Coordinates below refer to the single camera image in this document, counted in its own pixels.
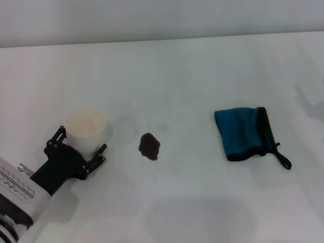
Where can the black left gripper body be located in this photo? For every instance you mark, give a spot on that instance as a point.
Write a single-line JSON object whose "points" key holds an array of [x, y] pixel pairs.
{"points": [[63, 162]]}

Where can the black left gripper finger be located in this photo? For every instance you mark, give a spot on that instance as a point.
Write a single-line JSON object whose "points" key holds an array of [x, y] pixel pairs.
{"points": [[97, 159], [57, 138]]}

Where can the white paper cup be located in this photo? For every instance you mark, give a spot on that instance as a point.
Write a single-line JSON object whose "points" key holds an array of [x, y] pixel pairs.
{"points": [[86, 134]]}

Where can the blue rag with black loop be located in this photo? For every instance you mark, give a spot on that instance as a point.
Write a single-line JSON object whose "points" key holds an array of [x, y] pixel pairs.
{"points": [[238, 131]]}

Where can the black water stain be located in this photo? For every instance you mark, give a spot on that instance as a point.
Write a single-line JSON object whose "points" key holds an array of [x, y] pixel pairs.
{"points": [[149, 146]]}

